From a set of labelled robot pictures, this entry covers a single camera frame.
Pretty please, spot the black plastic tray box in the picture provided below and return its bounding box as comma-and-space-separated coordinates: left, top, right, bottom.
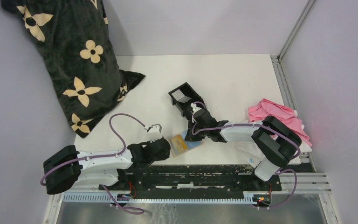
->
168, 82, 206, 120

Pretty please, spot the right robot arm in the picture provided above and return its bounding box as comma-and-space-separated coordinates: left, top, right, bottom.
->
186, 106, 302, 190

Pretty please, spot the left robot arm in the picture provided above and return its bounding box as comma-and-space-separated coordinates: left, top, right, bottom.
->
41, 138, 171, 195

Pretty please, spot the stack of credit cards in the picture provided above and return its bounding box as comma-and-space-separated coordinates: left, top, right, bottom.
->
172, 89, 192, 103

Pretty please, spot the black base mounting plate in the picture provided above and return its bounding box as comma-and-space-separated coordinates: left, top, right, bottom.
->
107, 165, 282, 199

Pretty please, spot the white cloth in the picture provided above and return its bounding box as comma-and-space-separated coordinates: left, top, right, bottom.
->
235, 117, 313, 166

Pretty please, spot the pink cloth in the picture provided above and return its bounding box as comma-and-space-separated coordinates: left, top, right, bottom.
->
248, 98, 312, 147

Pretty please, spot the black floral blanket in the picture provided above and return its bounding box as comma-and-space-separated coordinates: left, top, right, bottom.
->
0, 0, 145, 138

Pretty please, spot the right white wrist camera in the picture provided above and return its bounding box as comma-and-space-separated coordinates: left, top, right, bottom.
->
191, 103, 202, 114

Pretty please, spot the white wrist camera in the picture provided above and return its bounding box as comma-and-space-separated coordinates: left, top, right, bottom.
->
191, 103, 202, 114
145, 124, 162, 133

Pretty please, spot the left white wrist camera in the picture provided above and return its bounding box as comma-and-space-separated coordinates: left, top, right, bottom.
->
145, 124, 162, 133

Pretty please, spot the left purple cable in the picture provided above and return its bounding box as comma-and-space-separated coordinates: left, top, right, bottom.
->
40, 113, 150, 215

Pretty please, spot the purple cable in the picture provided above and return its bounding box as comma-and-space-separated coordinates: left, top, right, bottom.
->
191, 101, 302, 210
40, 113, 150, 215

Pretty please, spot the white slotted cable duct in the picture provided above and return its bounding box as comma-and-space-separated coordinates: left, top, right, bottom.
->
62, 192, 255, 205

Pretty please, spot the aluminium frame rail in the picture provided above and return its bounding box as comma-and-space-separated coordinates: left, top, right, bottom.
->
270, 0, 317, 110

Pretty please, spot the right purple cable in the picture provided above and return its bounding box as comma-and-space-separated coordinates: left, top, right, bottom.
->
191, 101, 302, 210

